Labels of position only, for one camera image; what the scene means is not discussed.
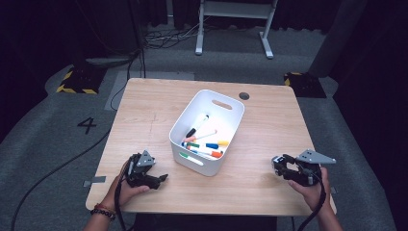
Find person's black pants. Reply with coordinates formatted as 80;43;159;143
134;213;277;231

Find bundle of floor cables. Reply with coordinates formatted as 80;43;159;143
142;15;206;51

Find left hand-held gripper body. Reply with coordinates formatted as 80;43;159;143
125;149;161;189

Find grey slanted post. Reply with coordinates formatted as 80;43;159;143
307;0;369;79

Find small white toy car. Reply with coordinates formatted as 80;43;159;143
270;154;287;176

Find dark beaded bracelet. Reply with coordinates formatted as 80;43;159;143
89;207;115;221

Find white plastic bin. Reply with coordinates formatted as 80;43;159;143
168;89;245;177

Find black yellow striped base plate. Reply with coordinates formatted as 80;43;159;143
56;65;108;95
283;71;327;99

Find right hand-held gripper cable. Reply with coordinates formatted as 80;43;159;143
296;171;328;231

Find grey flat stand base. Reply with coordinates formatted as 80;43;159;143
85;55;139;68

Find hand-held gripper cable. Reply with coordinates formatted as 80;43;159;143
114;160;134;231
296;171;328;231

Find long black floor cable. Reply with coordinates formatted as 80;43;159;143
10;128;113;231

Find black stand pole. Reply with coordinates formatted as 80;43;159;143
127;0;147;80

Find black cap marker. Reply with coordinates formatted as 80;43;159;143
185;114;210;139

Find pink cap marker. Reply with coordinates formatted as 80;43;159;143
184;129;218;143

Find white metal desk frame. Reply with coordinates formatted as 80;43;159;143
194;0;279;60

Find left hand-held gripper cable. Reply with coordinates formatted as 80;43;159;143
114;160;134;231

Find person's left hand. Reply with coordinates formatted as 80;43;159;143
103;158;150;211

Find thin black looped cable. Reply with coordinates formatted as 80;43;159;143
110;47;142;112

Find person's right hand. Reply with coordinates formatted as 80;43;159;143
288;167;332;213

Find red cord bracelet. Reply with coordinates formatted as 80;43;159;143
93;202;116;214

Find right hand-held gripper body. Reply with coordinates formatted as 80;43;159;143
288;148;337;188

